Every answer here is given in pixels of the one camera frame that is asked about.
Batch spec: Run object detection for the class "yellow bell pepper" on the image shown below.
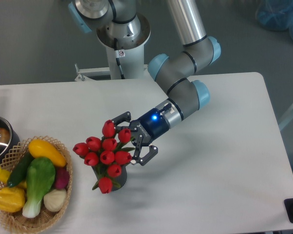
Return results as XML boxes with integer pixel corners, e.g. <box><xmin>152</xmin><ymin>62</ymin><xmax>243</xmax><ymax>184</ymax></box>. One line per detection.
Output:
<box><xmin>0</xmin><ymin>187</ymin><xmax>25</xmax><ymax>213</ymax></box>

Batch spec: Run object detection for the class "woven wicker basket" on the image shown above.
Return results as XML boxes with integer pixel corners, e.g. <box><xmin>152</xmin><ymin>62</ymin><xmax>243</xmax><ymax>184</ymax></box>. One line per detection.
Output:
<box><xmin>0</xmin><ymin>136</ymin><xmax>73</xmax><ymax>234</ymax></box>

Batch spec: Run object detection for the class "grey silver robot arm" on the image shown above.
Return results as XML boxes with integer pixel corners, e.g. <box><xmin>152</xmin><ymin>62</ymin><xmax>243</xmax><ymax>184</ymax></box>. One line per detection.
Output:
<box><xmin>68</xmin><ymin>0</ymin><xmax>221</xmax><ymax>165</ymax></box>

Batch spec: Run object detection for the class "dark grey ribbed vase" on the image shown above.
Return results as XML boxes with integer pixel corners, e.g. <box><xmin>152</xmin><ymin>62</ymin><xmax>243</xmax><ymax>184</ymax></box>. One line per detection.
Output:
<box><xmin>92</xmin><ymin>165</ymin><xmax>127</xmax><ymax>194</ymax></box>

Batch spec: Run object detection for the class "green bok choy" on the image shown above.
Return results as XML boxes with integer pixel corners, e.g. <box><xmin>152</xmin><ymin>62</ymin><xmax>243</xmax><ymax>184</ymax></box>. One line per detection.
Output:
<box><xmin>22</xmin><ymin>157</ymin><xmax>55</xmax><ymax>218</ymax></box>

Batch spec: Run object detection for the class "small yellow banana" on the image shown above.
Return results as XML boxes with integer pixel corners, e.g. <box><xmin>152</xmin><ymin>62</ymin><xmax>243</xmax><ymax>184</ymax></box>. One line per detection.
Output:
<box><xmin>0</xmin><ymin>166</ymin><xmax>27</xmax><ymax>189</ymax></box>

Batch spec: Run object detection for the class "dark green cucumber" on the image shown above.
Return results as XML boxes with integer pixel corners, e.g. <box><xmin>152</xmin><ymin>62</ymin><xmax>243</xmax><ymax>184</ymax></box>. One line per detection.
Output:
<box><xmin>7</xmin><ymin>152</ymin><xmax>34</xmax><ymax>188</ymax></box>

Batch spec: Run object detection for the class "white garlic bulb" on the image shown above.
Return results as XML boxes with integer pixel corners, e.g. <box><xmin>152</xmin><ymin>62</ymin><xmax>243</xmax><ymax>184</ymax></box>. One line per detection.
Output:
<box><xmin>43</xmin><ymin>189</ymin><xmax>67</xmax><ymax>212</ymax></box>

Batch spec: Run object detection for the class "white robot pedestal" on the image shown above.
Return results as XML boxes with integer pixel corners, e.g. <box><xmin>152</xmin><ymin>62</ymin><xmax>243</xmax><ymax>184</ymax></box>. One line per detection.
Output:
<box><xmin>75</xmin><ymin>13</ymin><xmax>151</xmax><ymax>81</ymax></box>

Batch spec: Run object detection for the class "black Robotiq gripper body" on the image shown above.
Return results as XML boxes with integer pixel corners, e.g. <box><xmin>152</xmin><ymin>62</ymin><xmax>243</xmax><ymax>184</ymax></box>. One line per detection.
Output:
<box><xmin>129</xmin><ymin>108</ymin><xmax>169</xmax><ymax>146</ymax></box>

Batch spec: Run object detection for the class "red tulip bouquet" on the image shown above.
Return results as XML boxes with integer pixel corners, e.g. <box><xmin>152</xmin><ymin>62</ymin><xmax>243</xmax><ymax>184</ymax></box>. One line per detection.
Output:
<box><xmin>72</xmin><ymin>119</ymin><xmax>136</xmax><ymax>195</ymax></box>

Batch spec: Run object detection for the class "yellow squash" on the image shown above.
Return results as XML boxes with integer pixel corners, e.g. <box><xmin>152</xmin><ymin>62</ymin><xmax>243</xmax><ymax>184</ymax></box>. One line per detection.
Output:
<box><xmin>28</xmin><ymin>139</ymin><xmax>67</xmax><ymax>167</ymax></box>

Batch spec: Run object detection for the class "purple radish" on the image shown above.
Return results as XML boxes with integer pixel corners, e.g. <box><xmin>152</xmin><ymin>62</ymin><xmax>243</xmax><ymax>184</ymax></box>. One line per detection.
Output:
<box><xmin>54</xmin><ymin>168</ymin><xmax>70</xmax><ymax>189</ymax></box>

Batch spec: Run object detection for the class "blue plastic bag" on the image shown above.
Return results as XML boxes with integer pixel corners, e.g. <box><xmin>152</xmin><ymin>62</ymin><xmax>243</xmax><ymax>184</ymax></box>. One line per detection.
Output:
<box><xmin>255</xmin><ymin>0</ymin><xmax>293</xmax><ymax>40</ymax></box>

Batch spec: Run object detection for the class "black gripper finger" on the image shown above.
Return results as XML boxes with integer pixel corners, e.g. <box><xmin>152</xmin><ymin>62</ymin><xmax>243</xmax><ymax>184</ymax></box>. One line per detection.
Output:
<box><xmin>112</xmin><ymin>111</ymin><xmax>131</xmax><ymax>129</ymax></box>
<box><xmin>131</xmin><ymin>134</ymin><xmax>158</xmax><ymax>166</ymax></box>

